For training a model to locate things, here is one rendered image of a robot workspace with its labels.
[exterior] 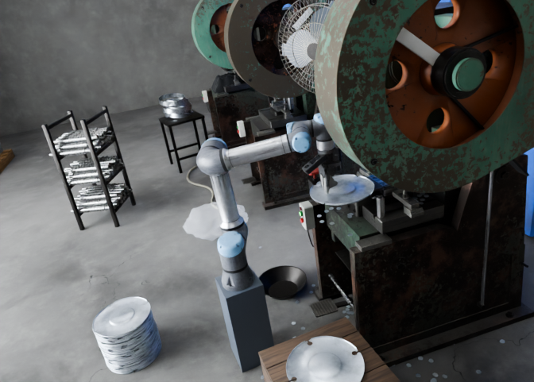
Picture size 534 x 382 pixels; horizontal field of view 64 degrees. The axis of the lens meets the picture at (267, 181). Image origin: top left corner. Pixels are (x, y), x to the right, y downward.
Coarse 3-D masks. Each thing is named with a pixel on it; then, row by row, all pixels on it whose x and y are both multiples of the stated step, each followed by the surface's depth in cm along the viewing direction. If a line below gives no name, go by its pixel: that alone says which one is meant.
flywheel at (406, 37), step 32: (480, 0) 137; (416, 32) 135; (448, 32) 138; (480, 32) 141; (512, 32) 144; (416, 64) 139; (448, 64) 130; (480, 64) 130; (512, 64) 149; (416, 96) 143; (448, 96) 136; (480, 96) 150; (416, 128) 148; (448, 128) 151
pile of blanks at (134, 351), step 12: (144, 324) 214; (156, 324) 230; (96, 336) 212; (120, 336) 208; (132, 336) 210; (144, 336) 215; (156, 336) 225; (108, 348) 211; (120, 348) 210; (132, 348) 213; (144, 348) 216; (156, 348) 224; (108, 360) 216; (120, 360) 213; (132, 360) 214; (144, 360) 218; (120, 372) 217; (132, 372) 217
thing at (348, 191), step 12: (336, 180) 204; (348, 180) 202; (360, 180) 200; (312, 192) 198; (324, 192) 195; (336, 192) 192; (348, 192) 190; (360, 192) 189; (372, 192) 187; (336, 204) 183
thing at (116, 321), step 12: (120, 300) 233; (132, 300) 231; (144, 300) 230; (108, 312) 225; (120, 312) 223; (132, 312) 221; (144, 312) 221; (96, 324) 218; (108, 324) 216; (120, 324) 215; (132, 324) 214; (108, 336) 207
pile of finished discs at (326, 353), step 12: (324, 336) 173; (300, 348) 170; (312, 348) 169; (324, 348) 168; (336, 348) 168; (348, 348) 167; (288, 360) 166; (300, 360) 165; (312, 360) 163; (324, 360) 162; (336, 360) 162; (348, 360) 162; (360, 360) 161; (288, 372) 160; (300, 372) 159; (312, 372) 158; (324, 372) 157; (336, 372) 156; (348, 372) 156; (360, 372) 156
